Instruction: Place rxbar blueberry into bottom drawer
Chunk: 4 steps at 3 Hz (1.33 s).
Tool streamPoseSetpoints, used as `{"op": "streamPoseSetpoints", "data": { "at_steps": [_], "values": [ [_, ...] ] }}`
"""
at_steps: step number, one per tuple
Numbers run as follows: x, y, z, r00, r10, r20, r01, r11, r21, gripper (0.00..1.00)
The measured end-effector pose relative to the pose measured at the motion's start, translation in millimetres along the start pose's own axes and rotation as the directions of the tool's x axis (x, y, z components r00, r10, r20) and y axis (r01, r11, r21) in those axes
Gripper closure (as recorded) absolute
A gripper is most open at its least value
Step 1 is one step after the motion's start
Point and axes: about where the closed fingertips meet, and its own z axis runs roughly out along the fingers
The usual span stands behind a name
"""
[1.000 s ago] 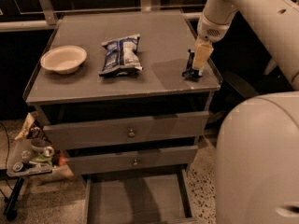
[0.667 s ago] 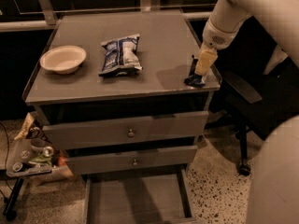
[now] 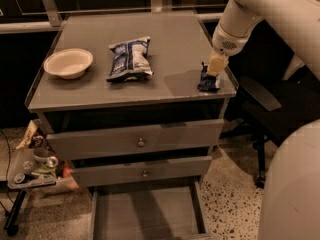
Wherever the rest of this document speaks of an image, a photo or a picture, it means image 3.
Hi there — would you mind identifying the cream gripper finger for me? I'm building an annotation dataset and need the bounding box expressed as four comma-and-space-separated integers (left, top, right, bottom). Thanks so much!
207, 50, 229, 77

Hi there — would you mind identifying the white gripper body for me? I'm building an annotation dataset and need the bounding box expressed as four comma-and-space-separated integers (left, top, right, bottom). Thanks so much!
212, 24, 249, 56

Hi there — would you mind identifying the blue rxbar blueberry bar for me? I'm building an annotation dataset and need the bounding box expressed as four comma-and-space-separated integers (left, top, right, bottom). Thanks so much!
197, 62, 220, 92

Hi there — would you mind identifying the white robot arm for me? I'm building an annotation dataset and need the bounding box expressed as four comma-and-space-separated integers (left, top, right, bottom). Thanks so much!
209, 0, 320, 240

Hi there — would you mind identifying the grey top drawer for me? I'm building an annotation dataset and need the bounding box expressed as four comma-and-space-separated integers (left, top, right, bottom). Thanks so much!
47, 119, 224, 160

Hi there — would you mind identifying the grey three-drawer cabinet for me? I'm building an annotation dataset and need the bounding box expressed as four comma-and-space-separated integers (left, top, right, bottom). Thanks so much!
24, 10, 240, 240

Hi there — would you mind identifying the grey middle drawer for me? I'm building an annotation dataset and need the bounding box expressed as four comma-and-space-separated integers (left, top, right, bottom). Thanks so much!
71, 156, 212, 187

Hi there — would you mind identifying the grey open bottom drawer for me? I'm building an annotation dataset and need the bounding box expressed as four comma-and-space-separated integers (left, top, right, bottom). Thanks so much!
88, 177, 213, 240

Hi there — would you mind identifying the black office chair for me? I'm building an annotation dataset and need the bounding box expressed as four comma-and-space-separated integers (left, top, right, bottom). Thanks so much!
229, 21, 320, 188

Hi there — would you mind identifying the blue white chip bag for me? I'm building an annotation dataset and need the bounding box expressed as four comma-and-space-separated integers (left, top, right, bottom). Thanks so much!
106, 36, 153, 82

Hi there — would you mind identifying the white paper bowl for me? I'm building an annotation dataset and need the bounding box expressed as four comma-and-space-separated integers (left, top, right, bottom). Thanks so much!
43, 48, 93, 80

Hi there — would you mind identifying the clear plastic bin of items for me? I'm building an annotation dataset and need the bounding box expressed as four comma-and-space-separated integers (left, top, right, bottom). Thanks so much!
8, 119, 80, 195

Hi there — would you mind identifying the black folding stand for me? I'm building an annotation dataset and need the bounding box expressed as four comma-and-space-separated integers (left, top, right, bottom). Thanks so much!
4, 190, 26, 236

